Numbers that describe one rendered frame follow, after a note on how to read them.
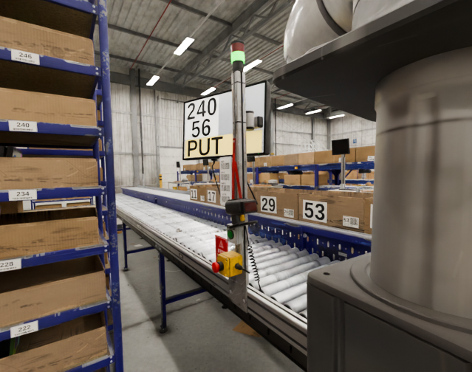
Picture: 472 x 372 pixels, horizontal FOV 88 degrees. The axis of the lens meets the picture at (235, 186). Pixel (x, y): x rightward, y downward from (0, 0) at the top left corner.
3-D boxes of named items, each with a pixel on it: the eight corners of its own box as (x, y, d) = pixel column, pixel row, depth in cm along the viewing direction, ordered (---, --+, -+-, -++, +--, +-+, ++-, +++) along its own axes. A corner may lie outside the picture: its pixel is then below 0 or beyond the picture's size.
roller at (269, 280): (243, 294, 97) (243, 281, 96) (324, 263, 126) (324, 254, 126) (251, 299, 93) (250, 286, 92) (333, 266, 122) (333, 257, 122)
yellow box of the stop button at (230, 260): (213, 273, 92) (213, 254, 92) (232, 267, 97) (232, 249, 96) (235, 287, 80) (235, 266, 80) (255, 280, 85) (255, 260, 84)
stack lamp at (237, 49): (228, 63, 92) (228, 46, 91) (239, 66, 94) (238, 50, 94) (236, 57, 87) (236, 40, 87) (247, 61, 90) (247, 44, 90)
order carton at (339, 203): (298, 221, 146) (298, 193, 145) (328, 215, 162) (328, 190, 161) (364, 235, 113) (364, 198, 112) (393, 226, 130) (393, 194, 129)
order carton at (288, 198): (255, 213, 178) (255, 190, 177) (284, 209, 195) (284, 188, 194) (298, 221, 146) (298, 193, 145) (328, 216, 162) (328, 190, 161)
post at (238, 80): (227, 300, 99) (223, 77, 94) (238, 296, 102) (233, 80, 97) (246, 313, 89) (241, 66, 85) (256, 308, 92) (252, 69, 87)
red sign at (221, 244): (215, 263, 106) (214, 235, 105) (217, 263, 106) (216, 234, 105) (236, 276, 92) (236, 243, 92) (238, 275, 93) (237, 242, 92)
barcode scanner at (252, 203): (244, 230, 78) (241, 198, 79) (225, 229, 88) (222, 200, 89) (261, 227, 82) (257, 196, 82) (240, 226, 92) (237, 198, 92)
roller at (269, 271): (242, 284, 97) (239, 293, 99) (323, 256, 126) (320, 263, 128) (236, 274, 101) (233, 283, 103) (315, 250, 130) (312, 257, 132)
